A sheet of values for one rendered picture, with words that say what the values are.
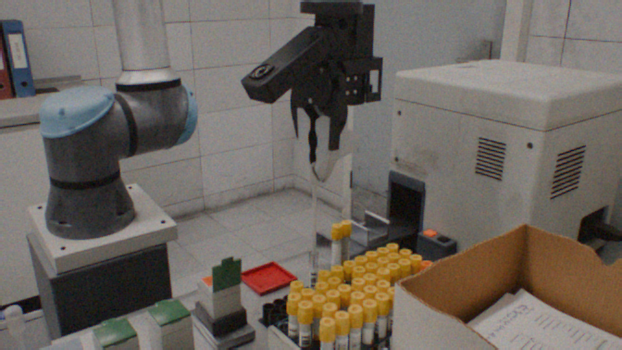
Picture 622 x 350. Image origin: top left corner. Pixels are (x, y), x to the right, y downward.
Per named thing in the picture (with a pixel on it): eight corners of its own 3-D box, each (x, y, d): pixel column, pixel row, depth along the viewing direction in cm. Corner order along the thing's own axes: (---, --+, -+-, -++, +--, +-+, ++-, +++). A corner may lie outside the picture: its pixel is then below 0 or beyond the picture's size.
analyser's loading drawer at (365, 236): (403, 221, 97) (404, 195, 95) (430, 234, 92) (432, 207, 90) (316, 254, 85) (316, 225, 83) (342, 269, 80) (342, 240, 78)
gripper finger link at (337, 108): (347, 152, 60) (349, 74, 57) (337, 154, 59) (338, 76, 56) (322, 143, 63) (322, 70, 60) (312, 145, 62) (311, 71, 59)
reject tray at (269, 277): (273, 264, 86) (273, 260, 85) (297, 281, 81) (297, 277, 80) (237, 277, 82) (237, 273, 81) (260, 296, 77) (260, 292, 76)
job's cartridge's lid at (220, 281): (240, 251, 64) (242, 254, 64) (239, 281, 66) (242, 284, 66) (210, 260, 62) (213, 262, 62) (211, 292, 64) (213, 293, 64)
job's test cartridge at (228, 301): (227, 306, 72) (224, 267, 70) (242, 323, 68) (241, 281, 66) (200, 316, 70) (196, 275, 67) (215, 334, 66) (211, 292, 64)
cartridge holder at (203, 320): (225, 306, 74) (223, 284, 73) (255, 338, 67) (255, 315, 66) (190, 318, 71) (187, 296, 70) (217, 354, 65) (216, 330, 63)
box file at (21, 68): (26, 87, 240) (13, 18, 229) (36, 96, 220) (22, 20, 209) (8, 89, 236) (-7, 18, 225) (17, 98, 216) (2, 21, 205)
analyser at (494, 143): (477, 199, 112) (493, 58, 101) (606, 246, 91) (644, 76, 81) (373, 238, 95) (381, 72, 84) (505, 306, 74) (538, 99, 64)
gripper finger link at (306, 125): (347, 172, 68) (350, 103, 64) (311, 182, 64) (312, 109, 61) (332, 166, 70) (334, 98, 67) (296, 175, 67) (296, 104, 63)
